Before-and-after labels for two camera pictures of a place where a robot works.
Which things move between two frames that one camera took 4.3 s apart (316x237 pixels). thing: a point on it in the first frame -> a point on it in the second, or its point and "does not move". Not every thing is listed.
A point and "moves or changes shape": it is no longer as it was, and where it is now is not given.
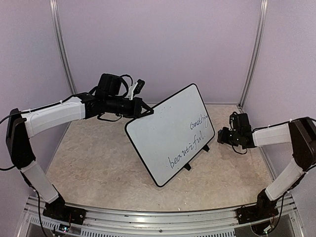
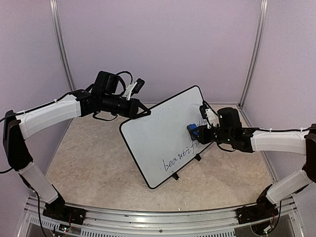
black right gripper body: x=226 y=138 -> x=206 y=138
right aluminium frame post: x=261 y=25 does not move
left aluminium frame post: x=60 y=41 does not move
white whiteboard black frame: x=176 y=129 moves or changes shape
